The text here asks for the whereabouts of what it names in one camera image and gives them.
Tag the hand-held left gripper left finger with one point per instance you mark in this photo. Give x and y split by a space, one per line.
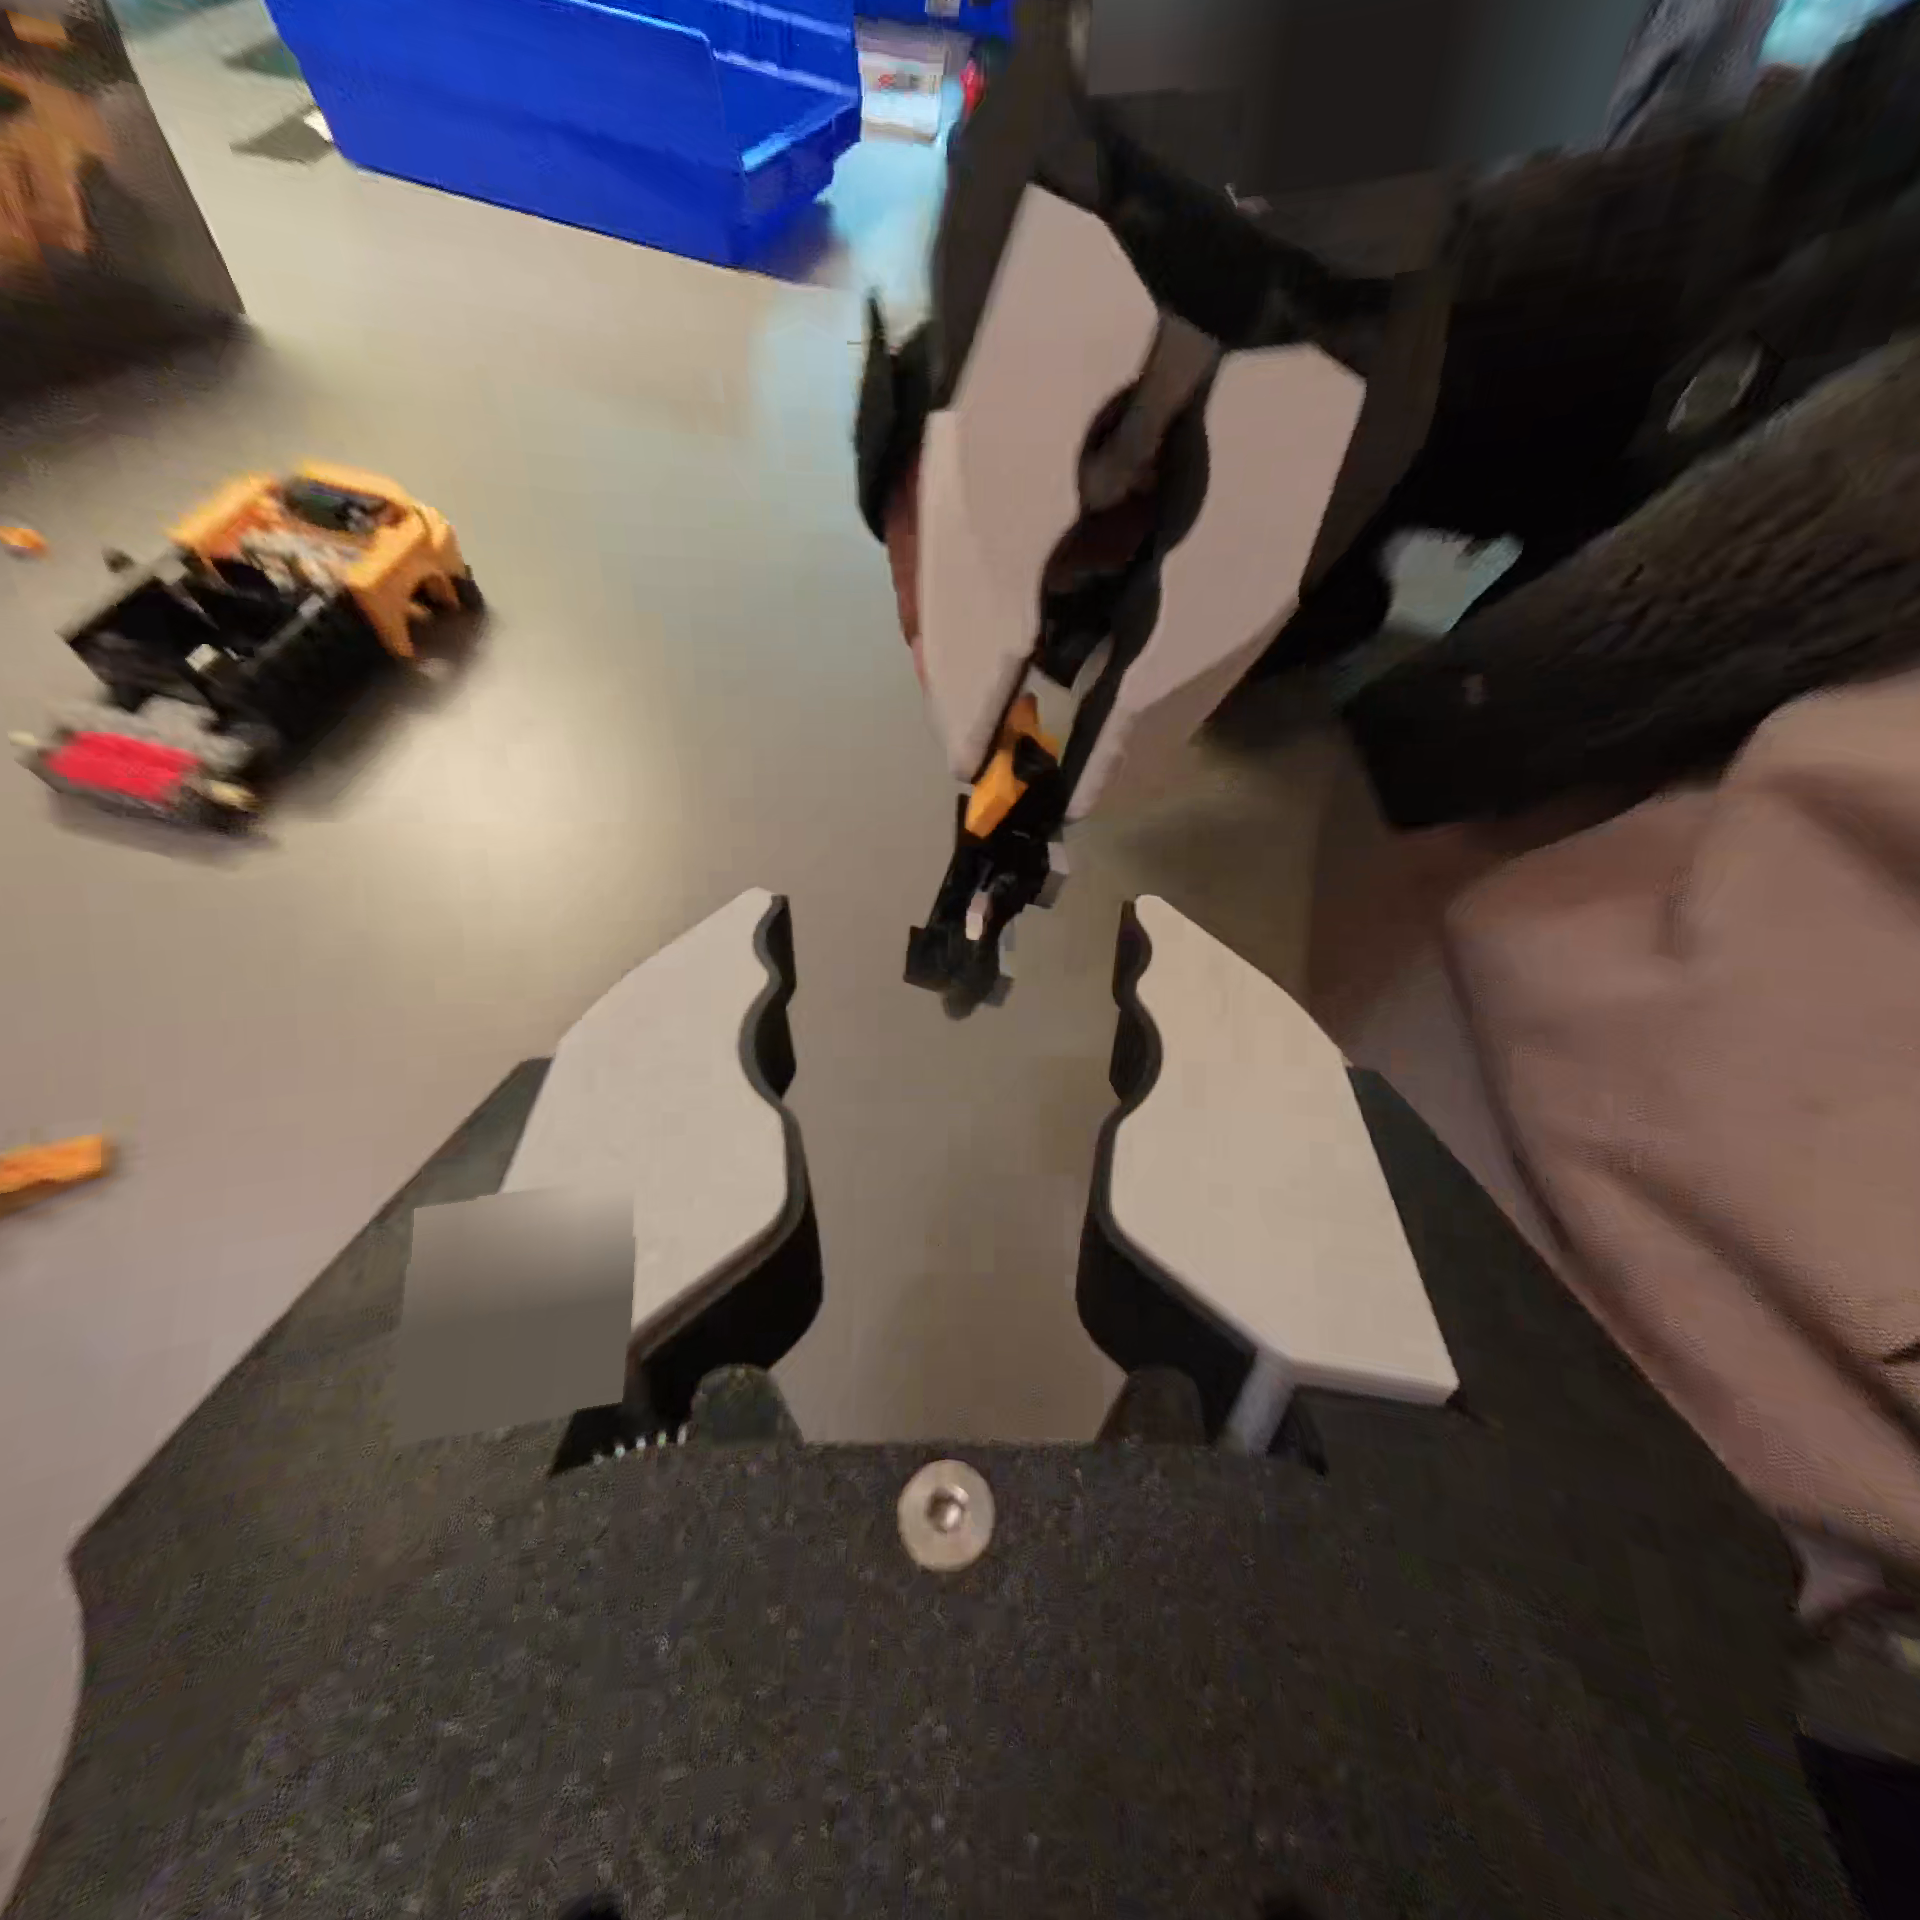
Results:
676 1095

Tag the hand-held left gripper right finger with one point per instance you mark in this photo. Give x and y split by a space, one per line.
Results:
1274 1199

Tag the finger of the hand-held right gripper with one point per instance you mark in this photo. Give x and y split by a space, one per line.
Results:
1006 449
1274 480

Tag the black lego set box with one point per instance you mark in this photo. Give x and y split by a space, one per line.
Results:
89 163

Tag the blue plastic bin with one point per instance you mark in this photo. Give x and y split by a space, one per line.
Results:
599 105

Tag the black orange lego car chassis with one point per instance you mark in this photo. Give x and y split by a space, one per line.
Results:
254 633

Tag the black lego frame assembly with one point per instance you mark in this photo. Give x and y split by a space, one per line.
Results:
975 903

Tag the white printed packet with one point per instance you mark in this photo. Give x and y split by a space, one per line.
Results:
915 83

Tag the beige cloth garment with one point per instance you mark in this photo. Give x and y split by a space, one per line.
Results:
1727 1125

